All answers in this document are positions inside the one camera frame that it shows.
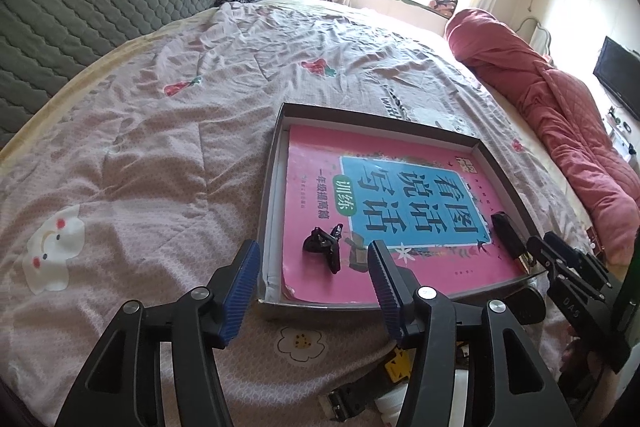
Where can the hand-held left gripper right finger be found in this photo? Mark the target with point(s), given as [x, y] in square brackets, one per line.
[382, 289]

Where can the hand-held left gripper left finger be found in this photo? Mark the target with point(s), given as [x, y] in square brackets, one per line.
[240, 289]

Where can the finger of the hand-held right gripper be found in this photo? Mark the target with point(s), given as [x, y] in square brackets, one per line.
[541, 254]
[575, 259]

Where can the small black rectangular object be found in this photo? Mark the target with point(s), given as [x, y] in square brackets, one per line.
[507, 234]

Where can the shallow cardboard box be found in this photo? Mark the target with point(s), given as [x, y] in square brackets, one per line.
[272, 187]

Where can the person's right hand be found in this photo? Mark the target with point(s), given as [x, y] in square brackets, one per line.
[590, 364]

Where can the small yellow black item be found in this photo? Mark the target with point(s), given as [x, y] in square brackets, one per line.
[400, 364]

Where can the black hair clip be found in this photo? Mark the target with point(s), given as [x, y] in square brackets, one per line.
[320, 242]

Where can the cream bed sheet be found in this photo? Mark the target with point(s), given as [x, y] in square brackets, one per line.
[520, 127]

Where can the white television cabinet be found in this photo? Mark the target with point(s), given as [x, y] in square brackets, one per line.
[622, 137]

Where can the pink book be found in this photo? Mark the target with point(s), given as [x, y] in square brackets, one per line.
[320, 167]

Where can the pink printed blanket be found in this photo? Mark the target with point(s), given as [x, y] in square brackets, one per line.
[175, 157]

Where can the red quilt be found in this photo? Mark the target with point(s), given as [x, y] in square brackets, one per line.
[550, 107]

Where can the black television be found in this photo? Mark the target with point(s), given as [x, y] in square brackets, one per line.
[617, 67]

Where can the floral cushion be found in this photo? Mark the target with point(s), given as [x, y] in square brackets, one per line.
[445, 6]

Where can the white metal frame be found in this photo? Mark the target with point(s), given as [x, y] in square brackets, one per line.
[537, 34]

